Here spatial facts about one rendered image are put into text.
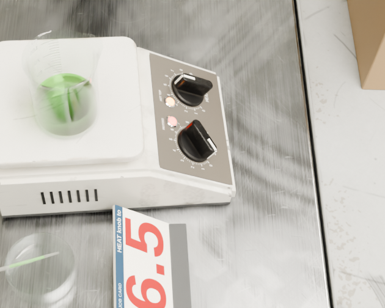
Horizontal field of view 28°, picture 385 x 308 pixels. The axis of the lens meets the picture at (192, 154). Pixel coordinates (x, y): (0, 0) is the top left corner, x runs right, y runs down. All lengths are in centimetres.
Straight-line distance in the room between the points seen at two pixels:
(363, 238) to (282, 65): 19
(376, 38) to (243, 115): 14
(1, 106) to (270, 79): 27
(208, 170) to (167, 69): 10
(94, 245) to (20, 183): 9
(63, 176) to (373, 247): 27
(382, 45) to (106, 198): 28
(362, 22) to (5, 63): 34
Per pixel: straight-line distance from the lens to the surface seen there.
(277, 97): 74
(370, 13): 75
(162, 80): 66
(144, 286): 61
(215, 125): 67
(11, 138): 60
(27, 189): 61
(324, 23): 81
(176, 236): 65
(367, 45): 75
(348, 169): 71
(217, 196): 64
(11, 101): 62
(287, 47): 78
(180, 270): 64
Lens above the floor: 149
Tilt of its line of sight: 58 degrees down
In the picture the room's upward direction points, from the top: 7 degrees clockwise
